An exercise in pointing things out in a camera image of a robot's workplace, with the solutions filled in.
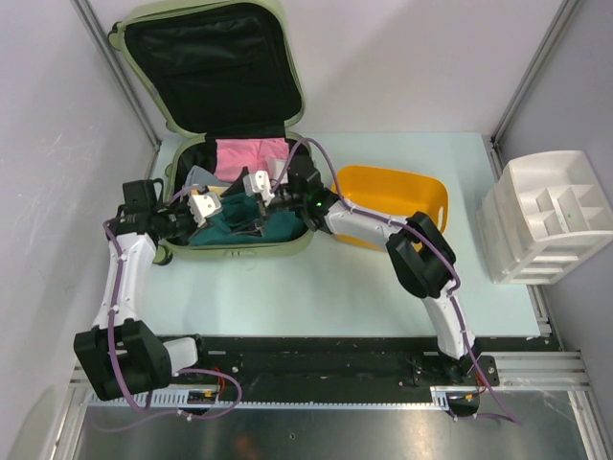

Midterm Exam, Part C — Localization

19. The teal garment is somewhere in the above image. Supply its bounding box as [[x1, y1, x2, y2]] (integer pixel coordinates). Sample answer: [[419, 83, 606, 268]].
[[189, 188, 307, 246]]

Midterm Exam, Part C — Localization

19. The grey garment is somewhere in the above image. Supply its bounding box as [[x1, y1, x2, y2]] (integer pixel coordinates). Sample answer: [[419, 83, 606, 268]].
[[183, 166, 230, 192]]

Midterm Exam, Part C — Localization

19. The pink garment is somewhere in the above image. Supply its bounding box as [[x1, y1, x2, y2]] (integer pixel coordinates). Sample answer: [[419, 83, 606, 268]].
[[215, 138, 289, 182]]

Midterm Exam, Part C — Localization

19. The yellow plastic basket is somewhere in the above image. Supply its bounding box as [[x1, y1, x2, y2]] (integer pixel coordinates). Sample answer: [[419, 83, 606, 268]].
[[337, 165, 449, 233]]

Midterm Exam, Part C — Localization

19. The green hard-shell suitcase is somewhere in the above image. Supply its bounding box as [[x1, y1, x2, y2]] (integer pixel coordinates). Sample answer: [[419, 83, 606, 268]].
[[105, 0, 318, 265]]

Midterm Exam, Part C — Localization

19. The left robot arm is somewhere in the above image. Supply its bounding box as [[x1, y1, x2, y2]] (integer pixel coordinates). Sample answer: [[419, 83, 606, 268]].
[[73, 179, 212, 402]]

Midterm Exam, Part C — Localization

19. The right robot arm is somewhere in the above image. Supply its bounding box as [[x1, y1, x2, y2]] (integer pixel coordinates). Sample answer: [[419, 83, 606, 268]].
[[243, 158, 483, 384]]

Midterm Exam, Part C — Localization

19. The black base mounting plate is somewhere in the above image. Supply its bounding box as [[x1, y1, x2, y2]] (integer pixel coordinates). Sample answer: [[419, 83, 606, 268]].
[[195, 335, 480, 404]]

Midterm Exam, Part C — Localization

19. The white plastic drawer organizer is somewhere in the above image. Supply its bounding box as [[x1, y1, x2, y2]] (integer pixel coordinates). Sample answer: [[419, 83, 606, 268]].
[[477, 150, 612, 285]]

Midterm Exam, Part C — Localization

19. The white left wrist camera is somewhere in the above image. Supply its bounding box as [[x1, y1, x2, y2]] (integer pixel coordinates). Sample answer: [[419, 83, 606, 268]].
[[188, 192, 222, 228]]

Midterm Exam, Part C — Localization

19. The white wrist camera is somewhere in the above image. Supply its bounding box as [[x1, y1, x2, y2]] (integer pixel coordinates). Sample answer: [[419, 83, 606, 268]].
[[242, 170, 274, 206], [188, 192, 222, 228]]

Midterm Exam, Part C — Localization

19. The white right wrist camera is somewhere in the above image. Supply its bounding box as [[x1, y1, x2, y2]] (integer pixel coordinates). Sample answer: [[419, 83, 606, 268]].
[[242, 170, 274, 206]]

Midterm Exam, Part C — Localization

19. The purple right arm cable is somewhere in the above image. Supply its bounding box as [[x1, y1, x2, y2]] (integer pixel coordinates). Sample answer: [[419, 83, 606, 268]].
[[270, 137, 523, 427]]

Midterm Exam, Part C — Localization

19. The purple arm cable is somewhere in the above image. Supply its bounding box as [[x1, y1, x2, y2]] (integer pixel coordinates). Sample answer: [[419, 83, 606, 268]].
[[270, 137, 523, 427], [90, 186, 244, 432]]

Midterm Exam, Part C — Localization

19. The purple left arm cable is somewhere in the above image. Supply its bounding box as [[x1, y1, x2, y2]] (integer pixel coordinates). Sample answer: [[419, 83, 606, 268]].
[[90, 186, 244, 432]]

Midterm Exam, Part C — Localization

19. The white slotted cable duct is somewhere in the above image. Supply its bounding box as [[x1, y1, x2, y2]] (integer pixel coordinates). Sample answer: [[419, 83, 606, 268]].
[[88, 388, 451, 411]]

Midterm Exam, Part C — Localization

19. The aluminium frame rail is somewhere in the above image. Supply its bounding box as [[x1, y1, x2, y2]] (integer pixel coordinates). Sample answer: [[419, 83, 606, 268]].
[[71, 349, 588, 389]]

